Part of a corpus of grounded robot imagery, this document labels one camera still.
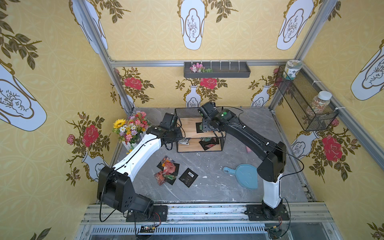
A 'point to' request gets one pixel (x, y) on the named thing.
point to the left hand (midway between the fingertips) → (174, 134)
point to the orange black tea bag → (168, 166)
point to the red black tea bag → (159, 177)
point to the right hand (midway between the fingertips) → (212, 122)
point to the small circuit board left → (147, 228)
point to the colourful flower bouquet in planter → (129, 131)
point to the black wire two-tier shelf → (193, 139)
